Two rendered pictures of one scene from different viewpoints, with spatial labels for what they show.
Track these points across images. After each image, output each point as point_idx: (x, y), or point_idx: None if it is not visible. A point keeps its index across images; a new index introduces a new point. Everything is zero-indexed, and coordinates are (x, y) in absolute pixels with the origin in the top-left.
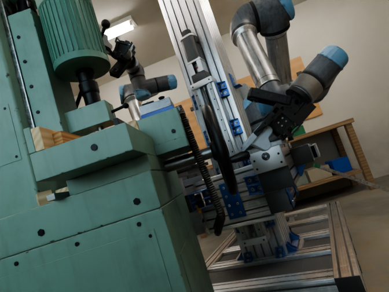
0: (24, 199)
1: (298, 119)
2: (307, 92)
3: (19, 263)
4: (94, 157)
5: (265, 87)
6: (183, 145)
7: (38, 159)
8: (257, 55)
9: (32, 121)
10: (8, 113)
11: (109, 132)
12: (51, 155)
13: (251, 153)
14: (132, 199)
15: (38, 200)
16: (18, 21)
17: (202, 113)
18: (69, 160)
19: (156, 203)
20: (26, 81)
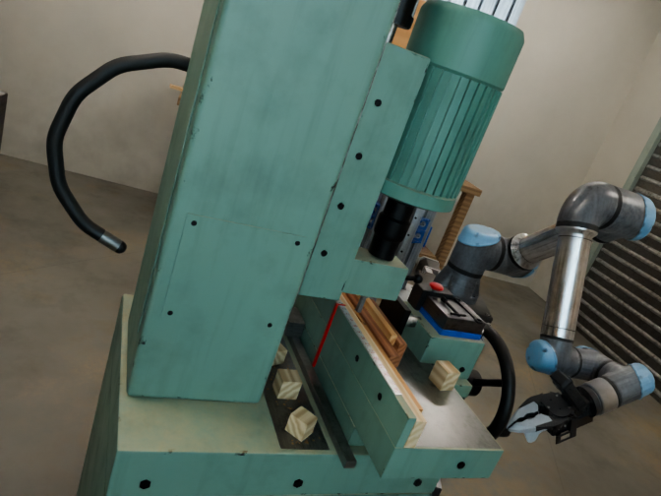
0: (242, 384)
1: (574, 432)
2: (602, 411)
3: None
4: (452, 474)
5: (560, 346)
6: (462, 396)
7: (400, 457)
8: (577, 291)
9: (308, 264)
10: (297, 254)
11: (483, 456)
12: (415, 458)
13: (408, 274)
14: (414, 478)
15: (304, 434)
16: (397, 70)
17: (486, 338)
18: (428, 468)
19: (432, 488)
20: (337, 192)
